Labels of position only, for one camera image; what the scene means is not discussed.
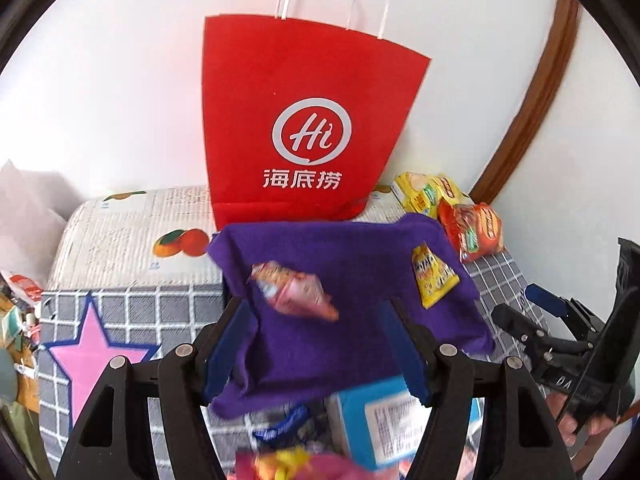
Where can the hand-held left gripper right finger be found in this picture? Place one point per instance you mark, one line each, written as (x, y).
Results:
(406, 357)

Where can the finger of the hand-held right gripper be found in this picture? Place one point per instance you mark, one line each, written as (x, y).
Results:
(520, 327)
(547, 300)

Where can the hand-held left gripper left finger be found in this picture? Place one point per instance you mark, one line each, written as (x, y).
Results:
(225, 355)

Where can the pink striped snack packet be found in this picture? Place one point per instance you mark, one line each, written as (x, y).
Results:
(290, 290)

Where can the person's right hand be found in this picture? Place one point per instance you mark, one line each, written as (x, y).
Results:
(567, 425)

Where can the grey grid blanket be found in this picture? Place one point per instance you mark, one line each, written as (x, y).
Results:
(165, 310)

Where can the blue box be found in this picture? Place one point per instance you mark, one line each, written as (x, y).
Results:
(362, 420)

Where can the small yellow snack packet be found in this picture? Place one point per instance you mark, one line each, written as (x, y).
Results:
(432, 280)

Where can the blue snack wrapper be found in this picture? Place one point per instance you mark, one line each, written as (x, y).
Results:
(282, 427)

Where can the orange snack pack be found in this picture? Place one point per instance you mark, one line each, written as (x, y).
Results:
(475, 230)

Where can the purple cloth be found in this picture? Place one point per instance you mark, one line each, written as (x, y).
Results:
(350, 260)

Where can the yellow pink snack packet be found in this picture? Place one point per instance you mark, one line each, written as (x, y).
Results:
(295, 465)

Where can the fruit print cloth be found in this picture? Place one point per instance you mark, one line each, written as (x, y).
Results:
(115, 240)

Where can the large yellow snack pack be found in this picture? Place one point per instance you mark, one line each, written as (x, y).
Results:
(420, 192)

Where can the pile of mixed clutter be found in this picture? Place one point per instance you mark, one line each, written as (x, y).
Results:
(17, 350)

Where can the red white packet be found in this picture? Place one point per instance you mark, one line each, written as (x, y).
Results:
(22, 285)

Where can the red paper bag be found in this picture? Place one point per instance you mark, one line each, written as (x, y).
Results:
(300, 85)

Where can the wooden door frame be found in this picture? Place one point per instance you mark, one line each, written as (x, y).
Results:
(540, 90)

